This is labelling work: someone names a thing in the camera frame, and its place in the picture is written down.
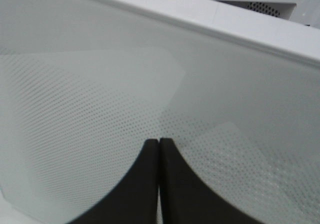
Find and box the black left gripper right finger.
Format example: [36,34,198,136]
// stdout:
[159,138,253,224]

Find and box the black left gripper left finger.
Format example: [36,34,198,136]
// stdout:
[70,139,160,224]

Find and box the white microwave door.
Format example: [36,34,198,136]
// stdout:
[0,0,320,224]

